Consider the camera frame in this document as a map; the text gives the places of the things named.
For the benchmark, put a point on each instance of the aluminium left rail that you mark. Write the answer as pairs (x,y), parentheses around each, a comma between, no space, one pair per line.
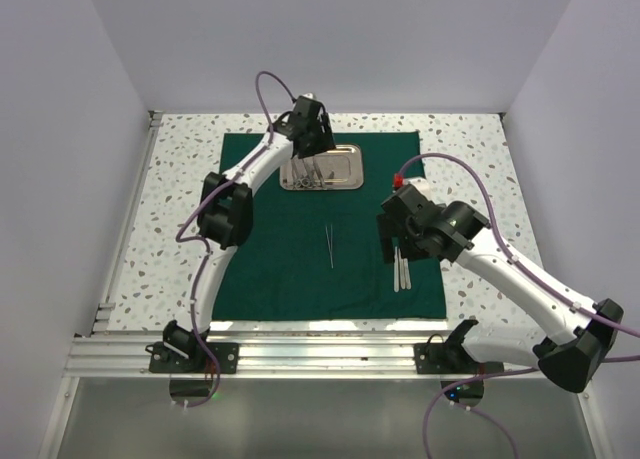
(104,307)

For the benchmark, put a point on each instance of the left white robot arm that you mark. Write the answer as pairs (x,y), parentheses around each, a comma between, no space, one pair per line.
(224,218)

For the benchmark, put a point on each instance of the aluminium front rail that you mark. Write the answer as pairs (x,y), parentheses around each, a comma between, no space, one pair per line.
(265,356)

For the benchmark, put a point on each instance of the green surgical cloth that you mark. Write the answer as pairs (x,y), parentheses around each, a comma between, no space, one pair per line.
(282,272)

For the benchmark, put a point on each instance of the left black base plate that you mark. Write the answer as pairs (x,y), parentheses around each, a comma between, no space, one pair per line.
(166,361)

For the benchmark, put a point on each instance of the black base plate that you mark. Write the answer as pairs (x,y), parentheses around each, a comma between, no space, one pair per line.
(166,361)
(441,359)

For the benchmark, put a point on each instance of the steel scalpel handle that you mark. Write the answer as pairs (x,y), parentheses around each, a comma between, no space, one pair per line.
(406,279)
(397,270)
(401,272)

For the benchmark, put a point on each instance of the steel tweezers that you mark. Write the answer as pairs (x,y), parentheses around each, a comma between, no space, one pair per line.
(330,244)

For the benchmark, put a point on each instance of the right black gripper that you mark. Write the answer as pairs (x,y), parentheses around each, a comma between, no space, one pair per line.
(389,229)

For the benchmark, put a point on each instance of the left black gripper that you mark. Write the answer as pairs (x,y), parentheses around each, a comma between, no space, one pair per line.
(325,141)

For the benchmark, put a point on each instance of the steel instrument tray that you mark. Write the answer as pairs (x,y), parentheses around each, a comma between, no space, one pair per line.
(346,161)

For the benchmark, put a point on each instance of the steel forceps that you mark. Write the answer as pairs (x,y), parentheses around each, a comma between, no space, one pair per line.
(324,178)

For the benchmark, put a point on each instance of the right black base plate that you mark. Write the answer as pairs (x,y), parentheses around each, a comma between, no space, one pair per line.
(441,359)

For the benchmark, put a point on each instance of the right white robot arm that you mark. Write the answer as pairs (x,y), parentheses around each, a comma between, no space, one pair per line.
(573,333)

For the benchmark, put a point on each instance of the aluminium rail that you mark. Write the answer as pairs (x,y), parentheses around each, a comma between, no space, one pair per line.
(104,307)
(265,356)

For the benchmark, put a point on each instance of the steel surgical scissors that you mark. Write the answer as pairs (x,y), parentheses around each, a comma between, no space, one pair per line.
(299,180)

